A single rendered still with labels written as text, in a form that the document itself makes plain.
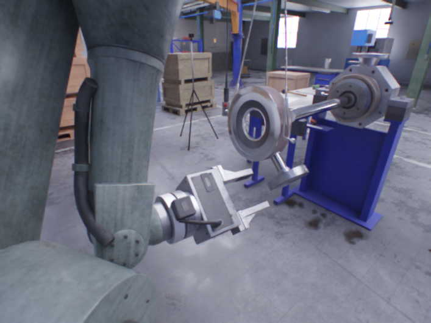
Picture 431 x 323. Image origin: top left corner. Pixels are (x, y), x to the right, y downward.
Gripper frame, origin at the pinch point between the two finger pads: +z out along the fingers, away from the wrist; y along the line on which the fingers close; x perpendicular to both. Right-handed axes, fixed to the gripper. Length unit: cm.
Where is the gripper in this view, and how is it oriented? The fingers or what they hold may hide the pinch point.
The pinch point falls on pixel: (250, 191)
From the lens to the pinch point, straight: 99.0
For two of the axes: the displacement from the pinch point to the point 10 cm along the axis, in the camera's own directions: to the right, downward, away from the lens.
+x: -4.3, 4.6, 7.8
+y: -3.9, -8.7, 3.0
